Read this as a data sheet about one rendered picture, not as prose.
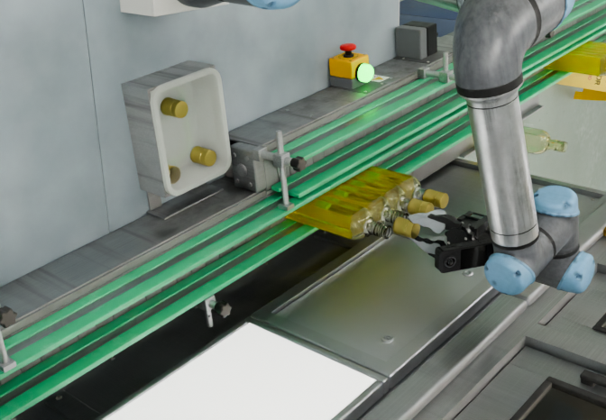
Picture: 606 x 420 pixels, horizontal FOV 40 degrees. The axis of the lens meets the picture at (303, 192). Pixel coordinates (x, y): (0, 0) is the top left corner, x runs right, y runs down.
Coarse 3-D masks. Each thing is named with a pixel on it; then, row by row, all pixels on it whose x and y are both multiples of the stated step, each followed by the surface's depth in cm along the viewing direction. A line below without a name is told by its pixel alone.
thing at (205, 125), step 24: (216, 72) 162; (168, 96) 163; (192, 96) 168; (216, 96) 164; (168, 120) 164; (192, 120) 169; (216, 120) 167; (168, 144) 166; (192, 144) 171; (216, 144) 170; (168, 168) 158; (192, 168) 170; (216, 168) 169; (168, 192) 160
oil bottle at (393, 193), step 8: (360, 176) 184; (344, 184) 181; (352, 184) 180; (360, 184) 180; (368, 184) 180; (376, 184) 179; (384, 184) 179; (392, 184) 178; (376, 192) 176; (384, 192) 175; (392, 192) 175; (400, 192) 176; (392, 200) 174; (392, 208) 175
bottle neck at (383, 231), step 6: (372, 222) 167; (378, 222) 167; (366, 228) 167; (372, 228) 166; (378, 228) 165; (384, 228) 164; (390, 228) 166; (372, 234) 167; (378, 234) 165; (384, 234) 164; (390, 234) 166
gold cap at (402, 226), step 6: (396, 222) 166; (402, 222) 165; (408, 222) 164; (396, 228) 165; (402, 228) 164; (408, 228) 164; (414, 228) 164; (402, 234) 165; (408, 234) 164; (414, 234) 164
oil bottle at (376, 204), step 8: (328, 192) 178; (336, 192) 177; (344, 192) 177; (352, 192) 177; (360, 192) 176; (368, 192) 176; (344, 200) 175; (352, 200) 174; (360, 200) 173; (368, 200) 172; (376, 200) 172; (384, 200) 172; (368, 208) 171; (376, 208) 171; (384, 208) 171; (376, 216) 171
